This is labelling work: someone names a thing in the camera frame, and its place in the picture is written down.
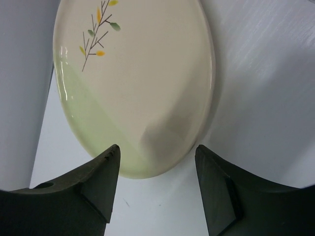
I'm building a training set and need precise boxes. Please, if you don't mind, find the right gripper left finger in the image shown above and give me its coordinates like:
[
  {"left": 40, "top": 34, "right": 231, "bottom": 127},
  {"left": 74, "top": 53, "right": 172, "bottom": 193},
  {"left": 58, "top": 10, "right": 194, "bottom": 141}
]
[{"left": 0, "top": 145, "right": 121, "bottom": 236}]

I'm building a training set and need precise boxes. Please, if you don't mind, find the cream and green plate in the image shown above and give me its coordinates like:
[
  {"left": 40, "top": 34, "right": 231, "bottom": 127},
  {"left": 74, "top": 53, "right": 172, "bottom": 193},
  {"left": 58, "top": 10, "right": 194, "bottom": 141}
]
[{"left": 53, "top": 0, "right": 215, "bottom": 179}]

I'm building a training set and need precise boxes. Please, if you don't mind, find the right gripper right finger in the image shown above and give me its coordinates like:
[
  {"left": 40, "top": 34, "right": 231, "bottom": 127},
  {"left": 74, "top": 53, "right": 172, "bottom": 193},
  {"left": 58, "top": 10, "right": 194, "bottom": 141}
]
[{"left": 195, "top": 145, "right": 315, "bottom": 236}]

